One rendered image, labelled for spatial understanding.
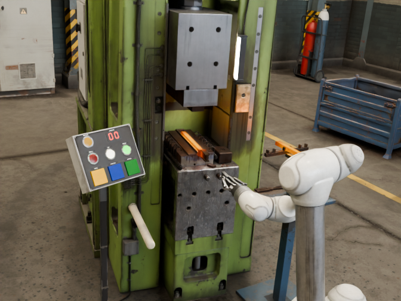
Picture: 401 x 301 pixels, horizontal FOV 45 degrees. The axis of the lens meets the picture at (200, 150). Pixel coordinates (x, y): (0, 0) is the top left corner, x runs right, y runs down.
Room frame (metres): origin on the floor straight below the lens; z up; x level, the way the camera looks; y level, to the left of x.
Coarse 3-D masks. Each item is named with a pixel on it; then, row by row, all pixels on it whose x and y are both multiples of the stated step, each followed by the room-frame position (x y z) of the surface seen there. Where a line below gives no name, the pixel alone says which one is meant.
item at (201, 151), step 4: (184, 132) 2.90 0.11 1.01; (184, 136) 2.84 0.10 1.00; (188, 136) 2.82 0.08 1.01; (188, 140) 2.77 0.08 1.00; (192, 140) 2.75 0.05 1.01; (192, 144) 2.70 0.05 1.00; (196, 144) 2.69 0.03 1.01; (196, 148) 2.63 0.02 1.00; (200, 148) 2.62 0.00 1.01; (200, 152) 2.57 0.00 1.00; (204, 152) 2.53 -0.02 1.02; (200, 156) 2.57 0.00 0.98; (204, 156) 2.53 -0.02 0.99; (208, 156) 2.51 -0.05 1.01; (204, 160) 2.51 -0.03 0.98; (208, 160) 2.52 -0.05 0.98
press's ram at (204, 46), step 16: (176, 16) 2.56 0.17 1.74; (192, 16) 2.56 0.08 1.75; (208, 16) 2.59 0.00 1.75; (224, 16) 2.62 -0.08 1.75; (176, 32) 2.55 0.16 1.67; (192, 32) 2.56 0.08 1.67; (208, 32) 2.59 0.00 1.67; (224, 32) 2.62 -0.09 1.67; (176, 48) 2.54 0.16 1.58; (192, 48) 2.56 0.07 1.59; (208, 48) 2.59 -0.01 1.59; (224, 48) 2.63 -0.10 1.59; (176, 64) 2.53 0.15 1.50; (192, 64) 2.56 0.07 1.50; (208, 64) 2.59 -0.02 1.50; (224, 64) 2.63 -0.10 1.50; (176, 80) 2.53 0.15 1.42; (192, 80) 2.56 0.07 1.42; (208, 80) 2.60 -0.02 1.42; (224, 80) 2.63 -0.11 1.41
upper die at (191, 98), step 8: (168, 88) 2.81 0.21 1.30; (176, 96) 2.67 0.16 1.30; (184, 96) 2.55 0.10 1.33; (192, 96) 2.56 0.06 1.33; (200, 96) 2.58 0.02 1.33; (208, 96) 2.60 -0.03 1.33; (216, 96) 2.62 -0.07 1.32; (184, 104) 2.55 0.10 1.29; (192, 104) 2.57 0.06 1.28; (200, 104) 2.58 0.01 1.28; (208, 104) 2.60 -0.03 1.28; (216, 104) 2.62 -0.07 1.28
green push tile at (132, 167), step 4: (132, 160) 2.30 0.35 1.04; (136, 160) 2.32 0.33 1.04; (128, 164) 2.27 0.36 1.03; (132, 164) 2.29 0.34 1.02; (136, 164) 2.30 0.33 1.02; (128, 168) 2.26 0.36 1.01; (132, 168) 2.28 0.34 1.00; (136, 168) 2.29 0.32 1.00; (128, 172) 2.25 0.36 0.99; (132, 172) 2.27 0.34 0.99; (136, 172) 2.28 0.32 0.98
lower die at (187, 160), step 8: (176, 136) 2.86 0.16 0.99; (192, 136) 2.87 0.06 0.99; (168, 144) 2.78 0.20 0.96; (184, 144) 2.73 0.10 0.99; (200, 144) 2.74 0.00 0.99; (184, 152) 2.61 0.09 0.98; (192, 152) 2.59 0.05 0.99; (208, 152) 2.61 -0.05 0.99; (184, 160) 2.56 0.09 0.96; (192, 160) 2.57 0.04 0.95; (200, 160) 2.59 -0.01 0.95
